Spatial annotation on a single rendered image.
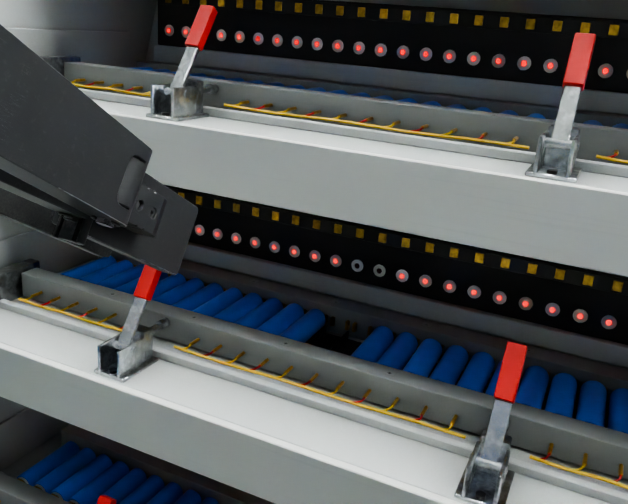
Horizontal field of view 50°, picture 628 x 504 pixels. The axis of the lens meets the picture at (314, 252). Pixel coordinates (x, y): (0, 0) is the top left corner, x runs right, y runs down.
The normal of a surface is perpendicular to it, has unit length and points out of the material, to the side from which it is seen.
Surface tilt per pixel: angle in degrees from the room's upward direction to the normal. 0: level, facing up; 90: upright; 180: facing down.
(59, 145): 91
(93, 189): 91
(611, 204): 109
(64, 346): 19
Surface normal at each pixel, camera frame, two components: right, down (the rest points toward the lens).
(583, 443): -0.42, 0.26
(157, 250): 0.90, 0.20
